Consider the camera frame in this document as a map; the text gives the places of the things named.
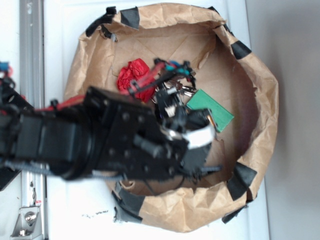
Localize silver keys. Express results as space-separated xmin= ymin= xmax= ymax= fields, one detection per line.
xmin=161 ymin=80 xmax=197 ymax=105

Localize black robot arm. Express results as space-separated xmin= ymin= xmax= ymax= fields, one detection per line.
xmin=0 ymin=87 xmax=222 ymax=182

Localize red crumpled paper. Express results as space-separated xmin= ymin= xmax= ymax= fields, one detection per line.
xmin=116 ymin=58 xmax=155 ymax=103

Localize brown paper bag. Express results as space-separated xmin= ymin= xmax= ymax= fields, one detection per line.
xmin=64 ymin=3 xmax=279 ymax=233

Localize metal corner bracket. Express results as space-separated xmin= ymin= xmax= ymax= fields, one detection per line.
xmin=10 ymin=206 xmax=44 ymax=240

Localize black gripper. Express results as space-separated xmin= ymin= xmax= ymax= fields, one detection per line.
xmin=83 ymin=87 xmax=217 ymax=180

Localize green rectangular block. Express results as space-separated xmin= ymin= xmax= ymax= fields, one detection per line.
xmin=186 ymin=89 xmax=234 ymax=133

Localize aluminium extrusion rail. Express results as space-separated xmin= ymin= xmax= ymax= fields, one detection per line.
xmin=19 ymin=0 xmax=49 ymax=240

